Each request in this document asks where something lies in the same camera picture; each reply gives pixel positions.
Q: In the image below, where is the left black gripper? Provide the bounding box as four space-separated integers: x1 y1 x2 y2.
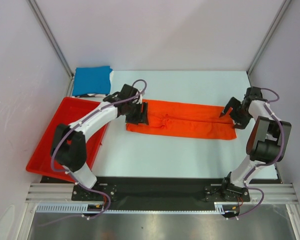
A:
124 101 148 126

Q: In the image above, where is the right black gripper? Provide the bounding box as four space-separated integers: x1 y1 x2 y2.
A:
219 96 252 130

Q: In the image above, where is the orange t shirt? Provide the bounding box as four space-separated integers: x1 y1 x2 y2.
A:
125 99 237 141

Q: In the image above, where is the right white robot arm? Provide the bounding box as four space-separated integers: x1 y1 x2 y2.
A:
218 86 292 201

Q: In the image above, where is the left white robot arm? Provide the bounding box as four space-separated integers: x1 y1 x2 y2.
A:
50 79 149 200

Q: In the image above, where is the folded blue t shirt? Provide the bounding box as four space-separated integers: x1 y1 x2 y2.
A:
72 66 113 97

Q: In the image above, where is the red plastic bin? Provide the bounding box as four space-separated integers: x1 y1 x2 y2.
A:
26 97 108 182

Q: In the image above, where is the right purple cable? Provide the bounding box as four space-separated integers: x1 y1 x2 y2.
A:
224 87 285 222

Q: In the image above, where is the purple cable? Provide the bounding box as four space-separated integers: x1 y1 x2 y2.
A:
224 87 285 222
36 79 148 227

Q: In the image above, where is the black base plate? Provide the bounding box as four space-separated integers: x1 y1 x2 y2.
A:
71 176 251 211

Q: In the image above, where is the aluminium frame rail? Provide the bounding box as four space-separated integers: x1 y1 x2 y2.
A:
25 183 299 205

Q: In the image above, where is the white slotted cable duct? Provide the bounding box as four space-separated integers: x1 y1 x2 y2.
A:
36 201 241 215

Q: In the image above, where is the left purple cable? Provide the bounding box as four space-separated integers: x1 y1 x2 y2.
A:
36 79 148 227

